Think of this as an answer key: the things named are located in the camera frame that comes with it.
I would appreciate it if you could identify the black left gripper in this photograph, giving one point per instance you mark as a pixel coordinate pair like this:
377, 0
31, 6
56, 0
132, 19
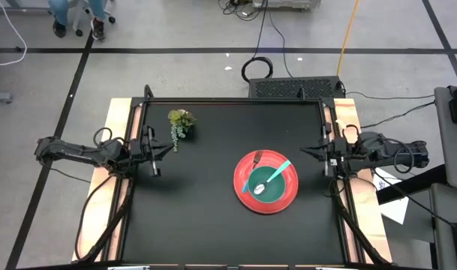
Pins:
140, 150

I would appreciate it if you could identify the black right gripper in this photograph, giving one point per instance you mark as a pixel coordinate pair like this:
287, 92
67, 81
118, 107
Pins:
342, 153

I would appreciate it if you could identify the teal ceramic bowl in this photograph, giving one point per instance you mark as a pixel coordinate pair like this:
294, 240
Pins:
275, 191

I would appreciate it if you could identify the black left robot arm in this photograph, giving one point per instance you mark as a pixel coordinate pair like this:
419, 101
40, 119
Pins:
82, 154

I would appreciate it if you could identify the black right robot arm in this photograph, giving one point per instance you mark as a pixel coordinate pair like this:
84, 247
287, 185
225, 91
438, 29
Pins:
385, 153

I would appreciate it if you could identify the artificial green potted plant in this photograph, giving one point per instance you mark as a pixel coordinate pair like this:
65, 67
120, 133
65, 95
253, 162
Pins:
181, 120

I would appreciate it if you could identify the red round plate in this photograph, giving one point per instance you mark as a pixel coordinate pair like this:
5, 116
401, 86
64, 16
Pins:
265, 157

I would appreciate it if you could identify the wooden table board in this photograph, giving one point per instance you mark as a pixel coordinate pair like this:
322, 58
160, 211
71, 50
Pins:
117, 112

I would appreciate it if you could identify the black perforated computer case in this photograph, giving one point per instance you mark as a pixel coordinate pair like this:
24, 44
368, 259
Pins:
288, 88

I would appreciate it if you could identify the white paper sheet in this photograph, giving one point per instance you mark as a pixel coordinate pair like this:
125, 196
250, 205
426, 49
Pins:
395, 210

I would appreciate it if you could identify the grey desk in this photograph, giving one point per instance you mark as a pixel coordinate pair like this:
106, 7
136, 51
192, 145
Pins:
449, 150
444, 225

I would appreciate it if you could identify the white box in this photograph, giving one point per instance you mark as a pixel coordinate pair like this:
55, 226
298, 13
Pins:
284, 3

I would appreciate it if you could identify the grey wheeled office chair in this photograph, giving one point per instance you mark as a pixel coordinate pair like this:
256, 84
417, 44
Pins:
80, 15

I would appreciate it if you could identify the person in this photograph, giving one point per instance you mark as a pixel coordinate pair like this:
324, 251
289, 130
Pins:
59, 15

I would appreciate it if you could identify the black table frame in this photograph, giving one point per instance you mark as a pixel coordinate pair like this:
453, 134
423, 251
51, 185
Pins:
213, 100

